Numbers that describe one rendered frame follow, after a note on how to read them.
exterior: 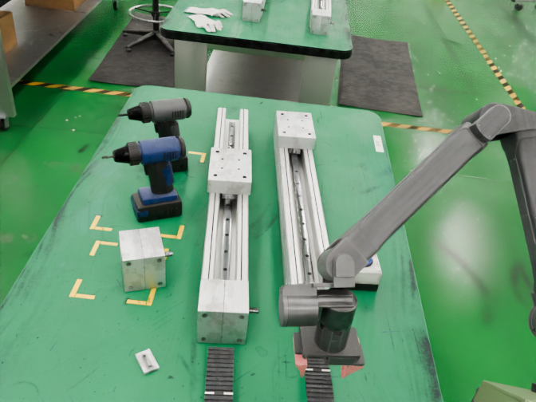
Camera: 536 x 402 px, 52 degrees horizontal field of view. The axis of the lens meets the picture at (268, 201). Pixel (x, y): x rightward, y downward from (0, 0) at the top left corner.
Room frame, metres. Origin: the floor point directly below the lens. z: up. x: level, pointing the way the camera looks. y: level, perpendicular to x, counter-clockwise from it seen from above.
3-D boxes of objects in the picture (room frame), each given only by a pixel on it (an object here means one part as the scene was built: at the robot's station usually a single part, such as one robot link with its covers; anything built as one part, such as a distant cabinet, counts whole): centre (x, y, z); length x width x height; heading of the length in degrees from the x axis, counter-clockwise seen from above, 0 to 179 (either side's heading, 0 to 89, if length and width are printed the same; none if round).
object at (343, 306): (0.65, -0.13, 1.01); 0.07 x 0.06 x 0.07; 100
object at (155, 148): (1.13, 0.31, 0.89); 0.20 x 0.08 x 0.22; 117
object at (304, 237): (1.24, -0.08, 0.82); 0.80 x 0.10 x 0.09; 6
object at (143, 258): (0.91, 0.25, 0.83); 0.11 x 0.10 x 0.10; 111
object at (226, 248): (1.23, 0.11, 0.82); 0.80 x 0.10 x 0.09; 6
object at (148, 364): (0.67, 0.20, 0.78); 0.05 x 0.03 x 0.01; 36
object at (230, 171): (1.23, 0.11, 0.87); 0.16 x 0.11 x 0.07; 6
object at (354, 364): (0.66, -0.16, 0.88); 0.07 x 0.07 x 0.09; 6
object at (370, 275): (0.98, -0.23, 0.81); 0.10 x 0.08 x 0.06; 96
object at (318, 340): (0.65, -0.14, 0.95); 0.10 x 0.07 x 0.07; 96
